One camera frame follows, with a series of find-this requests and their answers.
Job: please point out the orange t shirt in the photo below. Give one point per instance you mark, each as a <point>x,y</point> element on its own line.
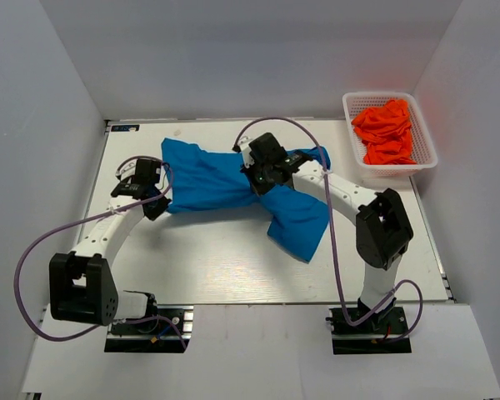
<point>386,133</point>

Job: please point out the blue t shirt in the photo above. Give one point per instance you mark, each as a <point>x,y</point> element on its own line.
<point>206,181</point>

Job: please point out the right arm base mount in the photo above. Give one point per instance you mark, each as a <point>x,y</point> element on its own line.
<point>366,339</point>

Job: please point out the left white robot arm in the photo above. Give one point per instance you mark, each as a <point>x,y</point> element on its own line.
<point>82,289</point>

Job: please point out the blue table label sticker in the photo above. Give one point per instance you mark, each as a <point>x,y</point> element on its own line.
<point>125,128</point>

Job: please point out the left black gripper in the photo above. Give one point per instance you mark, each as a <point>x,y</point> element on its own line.
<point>157,212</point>

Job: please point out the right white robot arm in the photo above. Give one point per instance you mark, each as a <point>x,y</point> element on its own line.
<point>382,227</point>

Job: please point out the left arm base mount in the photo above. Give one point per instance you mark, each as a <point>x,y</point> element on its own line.
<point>156,336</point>

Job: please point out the white plastic basket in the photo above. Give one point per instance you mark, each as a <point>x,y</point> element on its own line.
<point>423,152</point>

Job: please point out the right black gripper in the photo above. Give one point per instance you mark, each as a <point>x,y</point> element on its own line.
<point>249,170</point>

